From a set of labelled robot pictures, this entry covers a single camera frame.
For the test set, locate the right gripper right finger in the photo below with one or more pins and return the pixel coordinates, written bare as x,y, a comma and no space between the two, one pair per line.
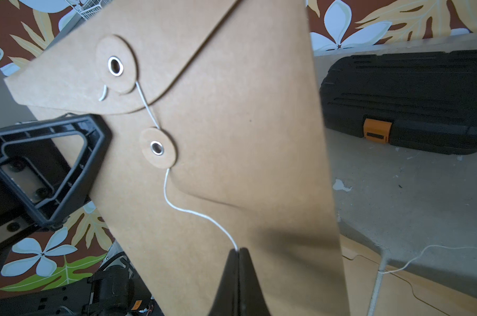
251,299

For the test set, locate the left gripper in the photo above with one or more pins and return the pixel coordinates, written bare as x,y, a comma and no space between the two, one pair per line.
47,169

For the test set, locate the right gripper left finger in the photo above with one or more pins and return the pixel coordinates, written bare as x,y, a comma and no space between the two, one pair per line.
226,301

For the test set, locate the brown file bag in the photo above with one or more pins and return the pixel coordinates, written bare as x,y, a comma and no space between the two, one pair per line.
218,141
361,266
403,293

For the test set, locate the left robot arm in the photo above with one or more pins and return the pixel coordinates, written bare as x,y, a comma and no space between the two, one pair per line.
57,256

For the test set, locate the black tool case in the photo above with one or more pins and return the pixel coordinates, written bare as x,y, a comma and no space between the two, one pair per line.
421,101

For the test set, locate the white wire basket left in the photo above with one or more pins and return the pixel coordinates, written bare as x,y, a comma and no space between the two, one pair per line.
88,8

